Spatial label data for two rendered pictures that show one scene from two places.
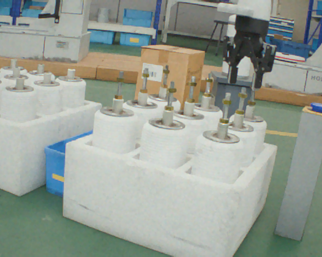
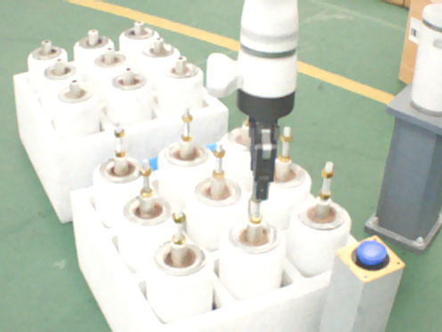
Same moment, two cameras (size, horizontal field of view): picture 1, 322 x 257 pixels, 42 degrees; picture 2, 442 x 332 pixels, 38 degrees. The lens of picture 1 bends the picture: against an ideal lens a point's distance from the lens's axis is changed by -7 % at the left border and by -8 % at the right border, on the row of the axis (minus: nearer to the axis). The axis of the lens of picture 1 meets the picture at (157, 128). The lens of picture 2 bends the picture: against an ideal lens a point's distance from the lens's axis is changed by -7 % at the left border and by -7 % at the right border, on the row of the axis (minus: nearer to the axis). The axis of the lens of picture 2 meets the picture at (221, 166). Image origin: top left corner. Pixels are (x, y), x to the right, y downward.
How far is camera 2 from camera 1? 0.80 m
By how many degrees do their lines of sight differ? 40
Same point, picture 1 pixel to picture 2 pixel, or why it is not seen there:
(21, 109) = (67, 123)
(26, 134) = (63, 158)
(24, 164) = (66, 189)
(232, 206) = not seen: outside the picture
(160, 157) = (124, 251)
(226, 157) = (161, 290)
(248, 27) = (240, 105)
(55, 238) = (41, 295)
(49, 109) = (123, 119)
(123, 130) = (113, 199)
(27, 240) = (15, 287)
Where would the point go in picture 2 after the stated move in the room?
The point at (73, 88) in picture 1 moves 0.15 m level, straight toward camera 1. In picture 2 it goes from (173, 88) to (131, 119)
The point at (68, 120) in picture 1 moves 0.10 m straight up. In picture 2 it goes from (147, 135) to (146, 91)
